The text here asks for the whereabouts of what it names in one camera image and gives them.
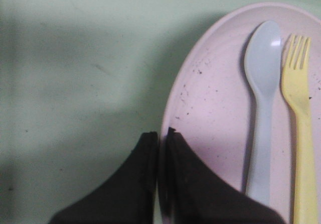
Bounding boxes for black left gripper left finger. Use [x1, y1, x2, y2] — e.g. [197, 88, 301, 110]
[50, 132, 158, 223]

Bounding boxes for cream round plate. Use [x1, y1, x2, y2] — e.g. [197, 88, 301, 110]
[159, 3, 320, 223]

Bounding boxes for yellow plastic fork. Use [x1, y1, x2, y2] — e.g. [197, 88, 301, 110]
[281, 34, 318, 223]

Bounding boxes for light green plastic tray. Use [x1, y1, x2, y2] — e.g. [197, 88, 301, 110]
[1, 0, 320, 223]

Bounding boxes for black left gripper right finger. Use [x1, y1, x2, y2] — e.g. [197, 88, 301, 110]
[158, 127, 284, 223]

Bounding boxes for light blue plastic spoon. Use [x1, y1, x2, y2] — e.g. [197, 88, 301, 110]
[244, 21, 281, 205]

